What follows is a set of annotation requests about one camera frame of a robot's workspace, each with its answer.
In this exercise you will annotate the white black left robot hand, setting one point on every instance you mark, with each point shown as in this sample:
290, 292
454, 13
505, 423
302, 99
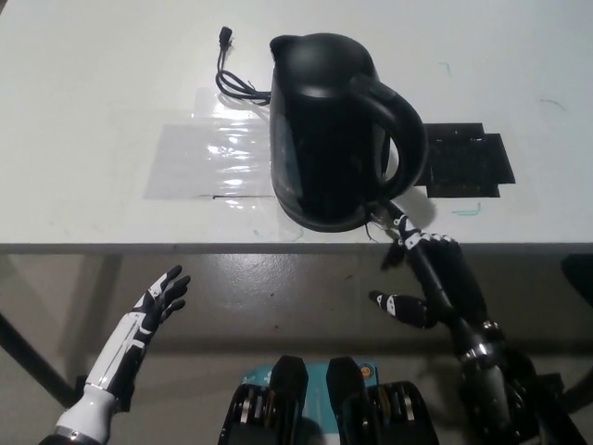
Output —
139, 320

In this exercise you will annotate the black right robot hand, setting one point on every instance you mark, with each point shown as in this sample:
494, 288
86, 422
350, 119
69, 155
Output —
445, 278

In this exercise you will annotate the black electric kettle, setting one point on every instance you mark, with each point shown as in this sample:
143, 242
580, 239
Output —
324, 139

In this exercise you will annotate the black kettle base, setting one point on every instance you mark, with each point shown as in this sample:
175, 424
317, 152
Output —
329, 225

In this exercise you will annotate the black table leg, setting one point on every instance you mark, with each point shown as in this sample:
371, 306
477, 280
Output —
576, 394
30, 357

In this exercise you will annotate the black rounded object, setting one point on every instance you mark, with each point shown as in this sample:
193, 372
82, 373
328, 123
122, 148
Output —
579, 275

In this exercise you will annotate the large transparent plastic sheet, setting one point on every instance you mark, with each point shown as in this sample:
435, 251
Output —
204, 162

